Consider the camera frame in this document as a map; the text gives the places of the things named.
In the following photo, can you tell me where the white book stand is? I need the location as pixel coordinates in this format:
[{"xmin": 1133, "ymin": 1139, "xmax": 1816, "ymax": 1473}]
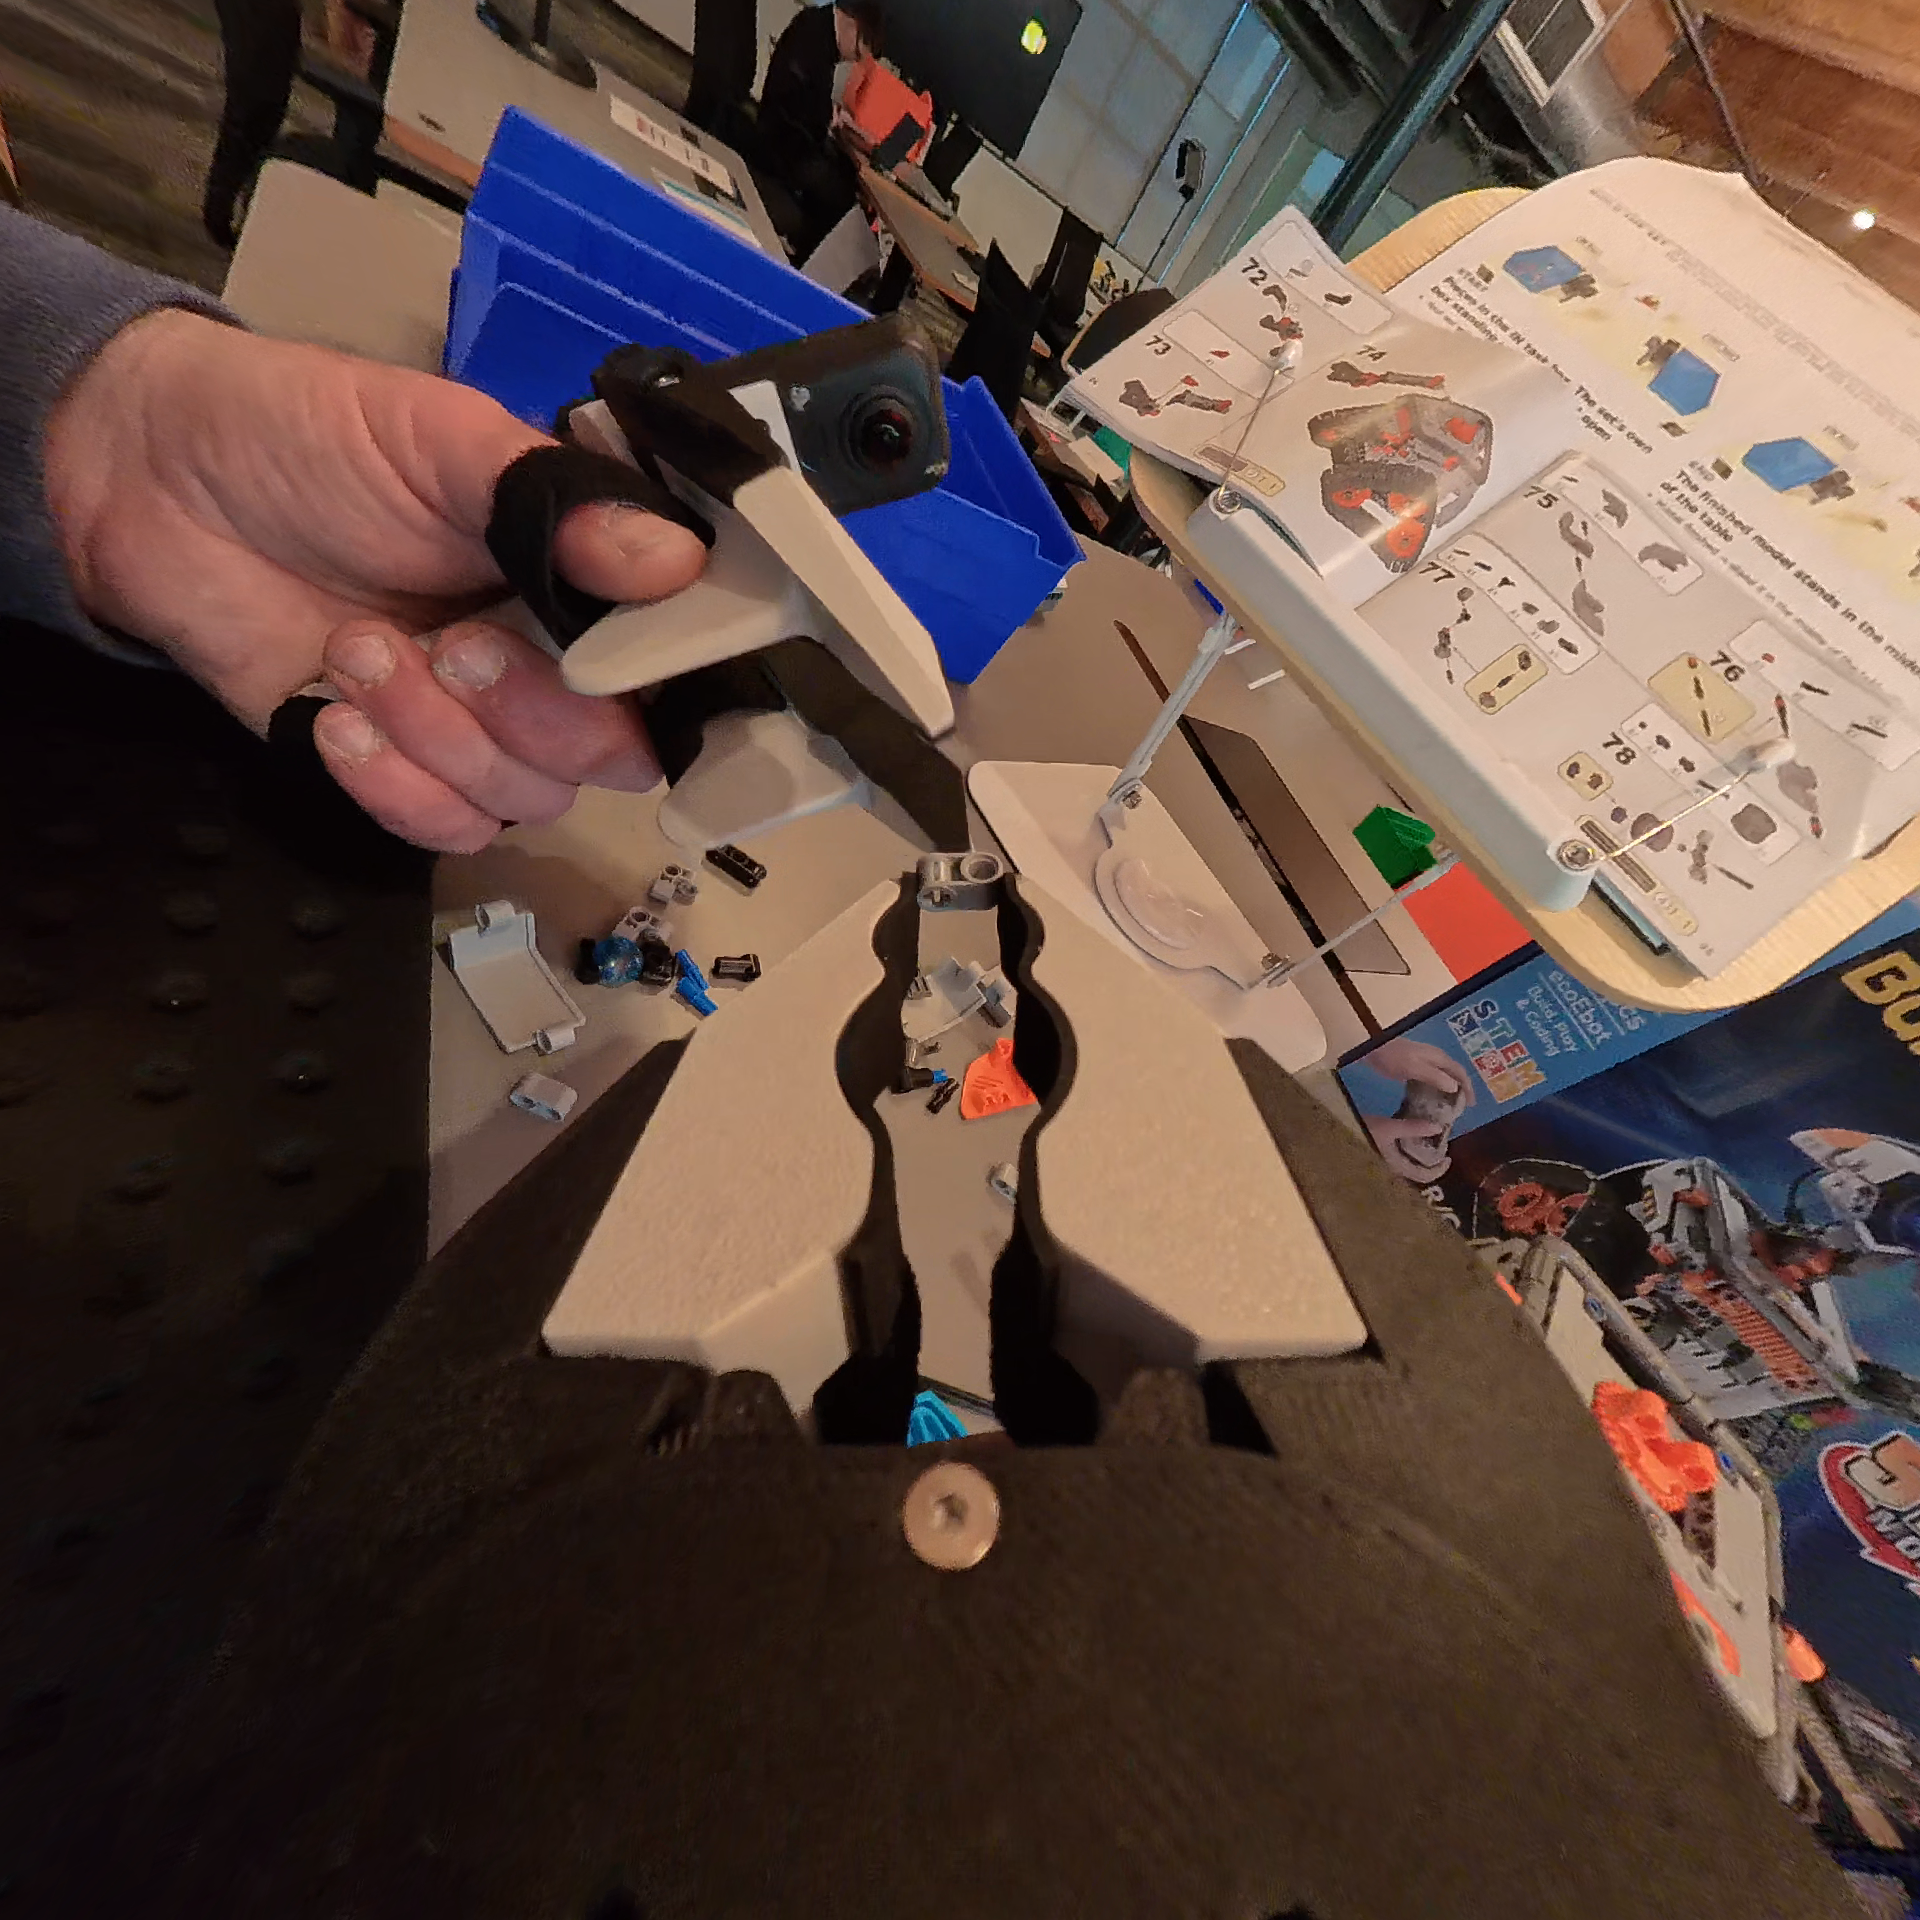
[{"xmin": 967, "ymin": 188, "xmax": 1920, "ymax": 1074}]

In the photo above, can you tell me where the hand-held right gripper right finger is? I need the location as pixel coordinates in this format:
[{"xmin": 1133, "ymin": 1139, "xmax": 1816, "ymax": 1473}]
[{"xmin": 989, "ymin": 873, "xmax": 1368, "ymax": 1450}]

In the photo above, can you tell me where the person's left forearm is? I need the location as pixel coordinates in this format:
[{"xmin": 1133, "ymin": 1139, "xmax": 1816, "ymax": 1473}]
[{"xmin": 0, "ymin": 202, "xmax": 248, "ymax": 670}]

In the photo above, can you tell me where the grey orange toy tracked robot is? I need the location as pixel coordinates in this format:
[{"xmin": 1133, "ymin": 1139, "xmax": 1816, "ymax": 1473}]
[{"xmin": 1500, "ymin": 1252, "xmax": 1833, "ymax": 1749}]

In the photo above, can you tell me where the grey curved panel piece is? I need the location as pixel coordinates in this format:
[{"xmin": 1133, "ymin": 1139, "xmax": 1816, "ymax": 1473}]
[
  {"xmin": 434, "ymin": 900, "xmax": 586, "ymax": 1055},
  {"xmin": 901, "ymin": 961, "xmax": 1015, "ymax": 1038}
]

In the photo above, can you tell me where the black dimpled pad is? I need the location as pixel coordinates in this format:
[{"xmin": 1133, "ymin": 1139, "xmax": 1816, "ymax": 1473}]
[{"xmin": 0, "ymin": 614, "xmax": 436, "ymax": 1652}]

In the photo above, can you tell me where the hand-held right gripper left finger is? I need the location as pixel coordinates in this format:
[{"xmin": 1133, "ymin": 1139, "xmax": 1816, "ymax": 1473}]
[{"xmin": 540, "ymin": 873, "xmax": 924, "ymax": 1450}]

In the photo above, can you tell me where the dark monitor screen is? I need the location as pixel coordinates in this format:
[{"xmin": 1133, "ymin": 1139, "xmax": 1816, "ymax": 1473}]
[{"xmin": 878, "ymin": 0, "xmax": 1086, "ymax": 159}]

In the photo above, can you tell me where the green box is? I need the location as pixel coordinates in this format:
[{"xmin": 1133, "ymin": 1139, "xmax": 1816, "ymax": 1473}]
[{"xmin": 1350, "ymin": 804, "xmax": 1448, "ymax": 887}]

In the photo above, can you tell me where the blue plastic bin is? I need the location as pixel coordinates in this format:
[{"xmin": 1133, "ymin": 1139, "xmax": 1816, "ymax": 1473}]
[{"xmin": 440, "ymin": 105, "xmax": 1086, "ymax": 687}]

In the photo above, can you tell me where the instruction booklet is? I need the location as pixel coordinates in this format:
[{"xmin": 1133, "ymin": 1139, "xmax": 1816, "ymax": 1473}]
[{"xmin": 1056, "ymin": 158, "xmax": 1920, "ymax": 977}]

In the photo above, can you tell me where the blue kit box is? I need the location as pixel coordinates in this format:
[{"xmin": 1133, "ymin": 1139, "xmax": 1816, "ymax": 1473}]
[{"xmin": 1334, "ymin": 931, "xmax": 1920, "ymax": 1920}]

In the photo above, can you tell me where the red orange box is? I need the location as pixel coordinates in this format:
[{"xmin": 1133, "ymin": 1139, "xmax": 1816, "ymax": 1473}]
[{"xmin": 1401, "ymin": 861, "xmax": 1538, "ymax": 977}]

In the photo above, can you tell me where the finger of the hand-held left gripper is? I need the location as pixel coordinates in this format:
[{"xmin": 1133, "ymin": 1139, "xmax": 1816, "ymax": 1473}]
[{"xmin": 738, "ymin": 465, "xmax": 959, "ymax": 742}]

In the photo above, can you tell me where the person's left hand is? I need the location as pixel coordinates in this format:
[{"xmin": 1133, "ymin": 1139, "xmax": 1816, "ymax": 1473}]
[{"xmin": 40, "ymin": 306, "xmax": 713, "ymax": 857}]

